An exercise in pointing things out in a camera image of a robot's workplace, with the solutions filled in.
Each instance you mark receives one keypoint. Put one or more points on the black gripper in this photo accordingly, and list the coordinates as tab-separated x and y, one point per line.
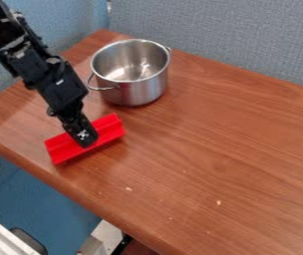
63	91

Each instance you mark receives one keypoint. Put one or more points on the red object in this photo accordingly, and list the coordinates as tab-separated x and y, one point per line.
63	148

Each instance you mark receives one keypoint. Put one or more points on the silver metal pot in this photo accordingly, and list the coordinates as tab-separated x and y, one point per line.
130	72

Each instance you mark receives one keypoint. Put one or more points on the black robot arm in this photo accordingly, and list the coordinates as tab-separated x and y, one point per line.
23	51

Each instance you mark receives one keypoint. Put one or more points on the black box on floor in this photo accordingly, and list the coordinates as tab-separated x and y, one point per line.
29	240

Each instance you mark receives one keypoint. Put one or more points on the white table leg bracket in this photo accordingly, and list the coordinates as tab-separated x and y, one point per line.
103	241

